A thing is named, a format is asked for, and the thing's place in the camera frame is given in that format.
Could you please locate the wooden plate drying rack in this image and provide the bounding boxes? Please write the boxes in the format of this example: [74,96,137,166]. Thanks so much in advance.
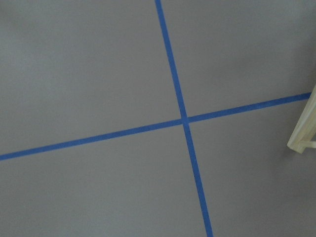
[287,87,316,154]

